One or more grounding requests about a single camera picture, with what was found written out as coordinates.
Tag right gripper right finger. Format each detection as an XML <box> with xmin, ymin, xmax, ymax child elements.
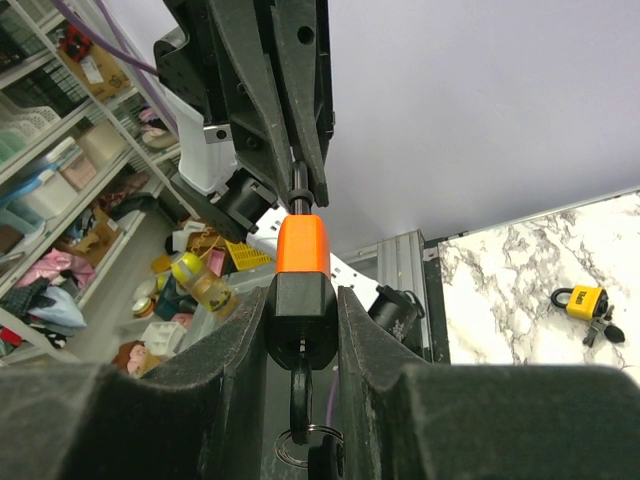
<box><xmin>337</xmin><ymin>287</ymin><xmax>639</xmax><ymax>479</ymax></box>

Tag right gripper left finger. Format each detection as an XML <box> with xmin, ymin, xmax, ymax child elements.
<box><xmin>1</xmin><ymin>288</ymin><xmax>266</xmax><ymax>479</ymax></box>

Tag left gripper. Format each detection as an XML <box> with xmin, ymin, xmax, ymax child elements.
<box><xmin>153</xmin><ymin>1</ymin><xmax>334</xmax><ymax>207</ymax></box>

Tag orange padlock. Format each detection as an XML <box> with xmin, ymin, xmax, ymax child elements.
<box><xmin>264</xmin><ymin>161</ymin><xmax>338</xmax><ymax>371</ymax></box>

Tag yellow padlock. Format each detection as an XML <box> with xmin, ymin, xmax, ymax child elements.
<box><xmin>550</xmin><ymin>285</ymin><xmax>609</xmax><ymax>321</ymax></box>

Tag silver key bunch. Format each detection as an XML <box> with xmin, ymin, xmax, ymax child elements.
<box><xmin>582</xmin><ymin>305</ymin><xmax>626</xmax><ymax>348</ymax></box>

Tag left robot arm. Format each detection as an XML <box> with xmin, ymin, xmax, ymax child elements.
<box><xmin>153</xmin><ymin>1</ymin><xmax>424</xmax><ymax>348</ymax></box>

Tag cluttered storage shelf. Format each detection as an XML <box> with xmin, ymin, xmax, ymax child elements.
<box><xmin>0</xmin><ymin>0</ymin><xmax>281</xmax><ymax>376</ymax></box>

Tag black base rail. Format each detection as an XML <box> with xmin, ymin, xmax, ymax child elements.
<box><xmin>423</xmin><ymin>237</ymin><xmax>451</xmax><ymax>364</ymax></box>

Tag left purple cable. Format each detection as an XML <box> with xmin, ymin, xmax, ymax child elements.
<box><xmin>49</xmin><ymin>0</ymin><xmax>181</xmax><ymax>131</ymax></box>

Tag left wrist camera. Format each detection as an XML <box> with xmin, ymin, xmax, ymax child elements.
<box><xmin>166</xmin><ymin>92</ymin><xmax>238</xmax><ymax>196</ymax></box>

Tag aluminium side rail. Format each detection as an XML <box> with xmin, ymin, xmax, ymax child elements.
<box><xmin>339</xmin><ymin>230</ymin><xmax>433</xmax><ymax>362</ymax></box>

